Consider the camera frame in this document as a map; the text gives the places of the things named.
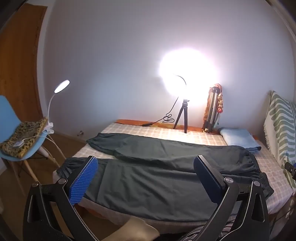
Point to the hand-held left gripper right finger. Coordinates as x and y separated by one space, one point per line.
208 183

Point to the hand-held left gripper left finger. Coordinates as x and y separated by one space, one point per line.
82 183

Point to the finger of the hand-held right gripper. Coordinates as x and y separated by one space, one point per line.
290 169

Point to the dark green pants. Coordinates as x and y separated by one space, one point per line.
150 180

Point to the green striped pillow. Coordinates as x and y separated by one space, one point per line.
277 129

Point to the small metal door stopper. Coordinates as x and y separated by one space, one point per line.
80 133

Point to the folded light blue towel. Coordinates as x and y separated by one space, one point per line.
238 136

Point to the beige cloth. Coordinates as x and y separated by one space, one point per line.
136 229

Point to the folded tripod stand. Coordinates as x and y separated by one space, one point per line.
206 111

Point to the leopard print cushion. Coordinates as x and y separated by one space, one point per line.
25 134

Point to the folded silver tripod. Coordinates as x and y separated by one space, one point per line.
214 106

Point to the white clip-on desk lamp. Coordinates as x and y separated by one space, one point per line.
61 87

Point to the light blue chair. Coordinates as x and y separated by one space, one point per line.
5 113

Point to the wooden door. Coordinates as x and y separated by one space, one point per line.
18 60

